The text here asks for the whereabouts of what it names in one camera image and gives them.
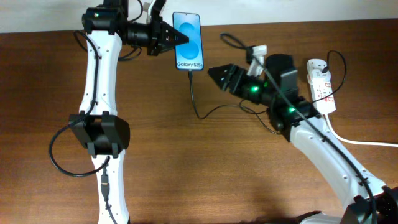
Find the white USB charger adapter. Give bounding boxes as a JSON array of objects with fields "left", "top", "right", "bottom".
[{"left": 311, "top": 69, "right": 331, "bottom": 82}]

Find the blue Galaxy smartphone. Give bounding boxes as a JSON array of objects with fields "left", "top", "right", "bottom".
[{"left": 172, "top": 12, "right": 204, "bottom": 70}]

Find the white power strip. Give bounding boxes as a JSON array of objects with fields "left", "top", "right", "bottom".
[{"left": 307, "top": 59, "right": 336, "bottom": 115}]

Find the black USB charging cable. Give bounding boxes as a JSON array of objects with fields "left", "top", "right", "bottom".
[{"left": 187, "top": 50, "right": 348, "bottom": 136}]

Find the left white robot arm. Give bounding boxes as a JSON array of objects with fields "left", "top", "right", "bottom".
[{"left": 69, "top": 0, "right": 189, "bottom": 223}]

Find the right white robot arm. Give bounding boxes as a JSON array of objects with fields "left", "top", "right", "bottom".
[{"left": 208, "top": 54, "right": 397, "bottom": 224}]

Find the white power strip cord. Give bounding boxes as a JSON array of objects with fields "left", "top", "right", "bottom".
[{"left": 323, "top": 114, "right": 398, "bottom": 148}]

